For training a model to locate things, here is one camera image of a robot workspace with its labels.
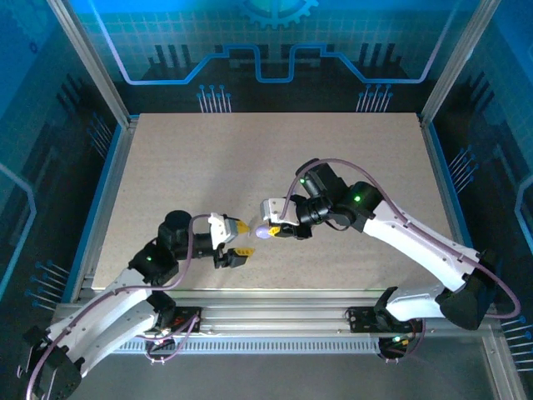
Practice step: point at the purple earbud charging case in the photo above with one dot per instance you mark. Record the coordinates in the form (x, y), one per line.
(262, 232)

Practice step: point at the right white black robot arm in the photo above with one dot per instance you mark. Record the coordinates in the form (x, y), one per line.
(416, 246)

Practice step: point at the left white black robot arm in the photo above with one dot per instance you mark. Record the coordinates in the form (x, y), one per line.
(104, 316)

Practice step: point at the blue table edge strip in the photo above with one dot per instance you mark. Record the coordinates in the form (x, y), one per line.
(96, 208)
(459, 208)

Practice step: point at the wide aluminium mounting rail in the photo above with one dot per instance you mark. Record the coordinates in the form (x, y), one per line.
(275, 312)

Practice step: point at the aluminium table side rail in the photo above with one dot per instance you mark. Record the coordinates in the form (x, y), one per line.
(107, 208)
(449, 208)

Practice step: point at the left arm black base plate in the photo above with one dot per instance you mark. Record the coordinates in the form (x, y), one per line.
(187, 318)

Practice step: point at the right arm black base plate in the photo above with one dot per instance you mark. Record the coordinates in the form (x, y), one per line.
(362, 321)

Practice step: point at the aluminium frame post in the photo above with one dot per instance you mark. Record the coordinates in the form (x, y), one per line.
(93, 62)
(460, 62)

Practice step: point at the aluminium lower frame bar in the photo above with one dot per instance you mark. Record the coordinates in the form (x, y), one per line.
(504, 366)

